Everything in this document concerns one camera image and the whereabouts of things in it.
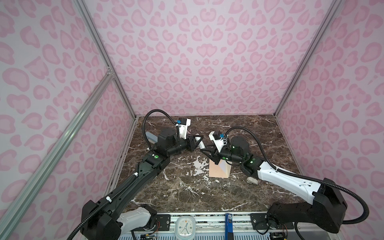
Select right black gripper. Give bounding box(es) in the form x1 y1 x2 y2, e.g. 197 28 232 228
199 142 244 166

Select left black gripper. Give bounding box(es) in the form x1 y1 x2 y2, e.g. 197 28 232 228
167 133 204 158

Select white glue stick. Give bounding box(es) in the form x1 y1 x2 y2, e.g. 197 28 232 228
195 137 206 149

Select peach paper envelope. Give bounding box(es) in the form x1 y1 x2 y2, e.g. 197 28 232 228
209 160 232 179

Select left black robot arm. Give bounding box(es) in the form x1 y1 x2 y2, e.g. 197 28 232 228
68 109 203 240

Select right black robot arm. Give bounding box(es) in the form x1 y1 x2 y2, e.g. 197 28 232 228
202 126 370 234

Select small beige eraser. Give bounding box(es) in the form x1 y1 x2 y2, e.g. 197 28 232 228
247 177 259 185

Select grey blue stapler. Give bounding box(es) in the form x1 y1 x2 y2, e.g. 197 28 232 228
146 132 158 144

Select white analog clock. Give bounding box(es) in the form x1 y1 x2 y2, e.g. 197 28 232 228
175 216 197 240

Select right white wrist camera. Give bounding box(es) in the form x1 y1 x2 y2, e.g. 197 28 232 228
209 131 227 153

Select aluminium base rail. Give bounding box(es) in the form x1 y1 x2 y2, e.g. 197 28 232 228
80 211 343 240

